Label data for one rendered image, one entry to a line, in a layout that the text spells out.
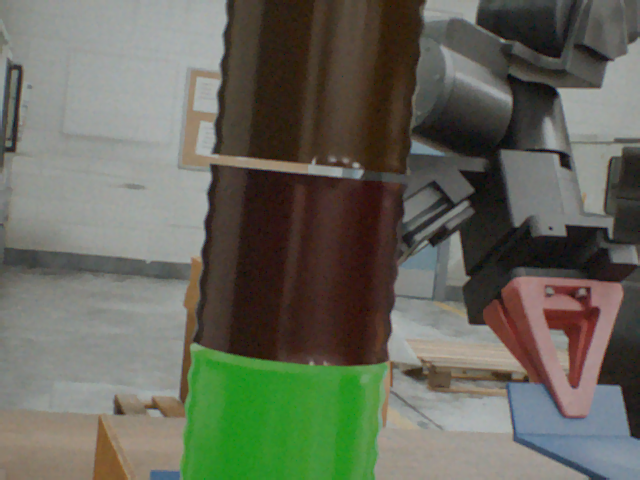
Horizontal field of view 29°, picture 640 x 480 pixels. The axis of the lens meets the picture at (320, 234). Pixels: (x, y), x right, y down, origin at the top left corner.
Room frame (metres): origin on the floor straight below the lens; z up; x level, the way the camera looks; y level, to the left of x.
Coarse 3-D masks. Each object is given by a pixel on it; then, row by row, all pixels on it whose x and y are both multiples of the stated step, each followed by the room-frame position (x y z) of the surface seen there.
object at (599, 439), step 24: (528, 384) 0.68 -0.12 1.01; (528, 408) 0.67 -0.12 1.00; (552, 408) 0.68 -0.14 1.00; (600, 408) 0.69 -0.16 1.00; (624, 408) 0.69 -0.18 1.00; (528, 432) 0.67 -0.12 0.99; (552, 432) 0.67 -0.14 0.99; (576, 432) 0.68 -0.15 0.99; (600, 432) 0.68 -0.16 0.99; (624, 432) 0.68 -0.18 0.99; (552, 456) 0.62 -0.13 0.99; (576, 456) 0.62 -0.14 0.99; (600, 456) 0.62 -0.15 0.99; (624, 456) 0.63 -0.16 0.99
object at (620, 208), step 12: (624, 156) 0.47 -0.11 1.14; (636, 156) 0.46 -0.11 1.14; (624, 168) 0.47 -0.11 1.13; (636, 168) 0.46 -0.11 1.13; (624, 180) 0.47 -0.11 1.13; (636, 180) 0.46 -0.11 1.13; (624, 192) 0.47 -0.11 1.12; (636, 192) 0.46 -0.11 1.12; (624, 204) 0.47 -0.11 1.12; (636, 204) 0.46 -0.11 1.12; (624, 216) 0.47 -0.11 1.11; (636, 216) 0.46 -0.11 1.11; (624, 228) 0.47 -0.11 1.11; (636, 228) 0.46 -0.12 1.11; (624, 240) 0.47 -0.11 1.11; (636, 240) 0.46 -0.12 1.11
